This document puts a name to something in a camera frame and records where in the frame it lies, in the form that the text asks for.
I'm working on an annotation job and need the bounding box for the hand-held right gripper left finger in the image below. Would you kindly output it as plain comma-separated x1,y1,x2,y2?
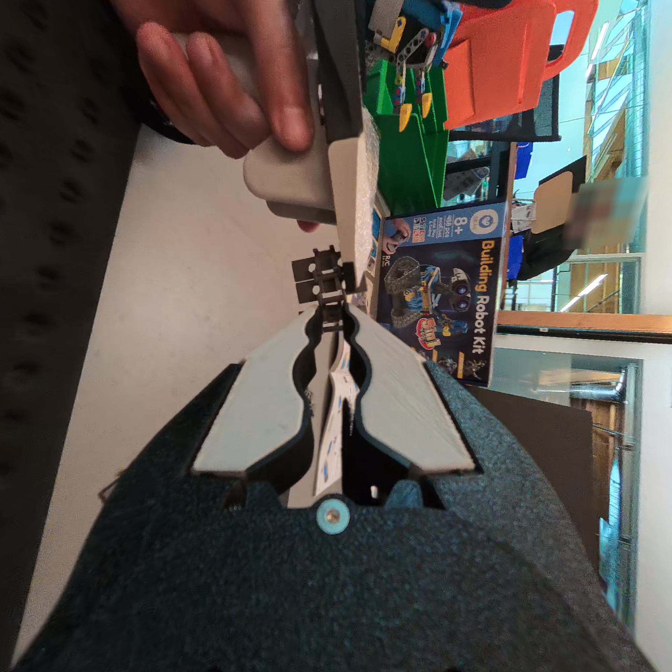
190,306,322,478

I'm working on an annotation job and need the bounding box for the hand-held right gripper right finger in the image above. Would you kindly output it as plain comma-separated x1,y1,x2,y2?
342,304,481,477

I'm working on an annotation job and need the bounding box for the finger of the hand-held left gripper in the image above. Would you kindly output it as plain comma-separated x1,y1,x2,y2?
327,134,377,294

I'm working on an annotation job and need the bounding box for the blue toy robot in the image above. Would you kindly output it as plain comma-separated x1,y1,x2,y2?
366,0,464,132

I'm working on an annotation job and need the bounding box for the short grey track segment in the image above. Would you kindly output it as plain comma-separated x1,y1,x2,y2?
291,245,359,337

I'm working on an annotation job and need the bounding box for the grey desk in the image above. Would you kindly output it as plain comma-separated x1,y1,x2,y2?
10,123,381,665

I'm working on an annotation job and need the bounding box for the person's left hand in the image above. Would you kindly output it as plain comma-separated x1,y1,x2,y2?
112,0,317,159

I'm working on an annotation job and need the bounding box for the green plastic bin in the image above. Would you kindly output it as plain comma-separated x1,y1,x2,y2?
364,58,450,210

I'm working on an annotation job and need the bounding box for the instruction booklet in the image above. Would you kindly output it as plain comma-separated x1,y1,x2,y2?
312,336,364,497

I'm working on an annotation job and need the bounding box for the dark blue robot kit box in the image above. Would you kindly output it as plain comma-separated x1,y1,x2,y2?
370,198,509,388

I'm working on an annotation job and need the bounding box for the orange chair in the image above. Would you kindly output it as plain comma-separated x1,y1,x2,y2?
445,0,599,131

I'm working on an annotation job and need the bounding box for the wooden pillar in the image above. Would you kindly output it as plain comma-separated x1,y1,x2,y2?
496,310,672,338

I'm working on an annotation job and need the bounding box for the black perforated pad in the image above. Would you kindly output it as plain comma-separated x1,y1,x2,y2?
0,0,144,646

